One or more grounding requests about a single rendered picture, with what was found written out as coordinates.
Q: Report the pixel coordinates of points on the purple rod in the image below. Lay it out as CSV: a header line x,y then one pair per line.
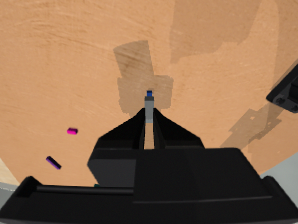
x,y
53,162

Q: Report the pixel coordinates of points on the small magenta block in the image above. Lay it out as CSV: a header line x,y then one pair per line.
x,y
72,131

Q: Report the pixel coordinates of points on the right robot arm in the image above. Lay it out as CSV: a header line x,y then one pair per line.
x,y
285,94

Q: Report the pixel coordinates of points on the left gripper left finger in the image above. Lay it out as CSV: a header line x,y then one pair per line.
x,y
126,135

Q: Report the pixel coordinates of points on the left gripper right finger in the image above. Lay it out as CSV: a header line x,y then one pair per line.
x,y
172,135

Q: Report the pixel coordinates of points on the grey rod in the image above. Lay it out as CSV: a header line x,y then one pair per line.
x,y
149,105

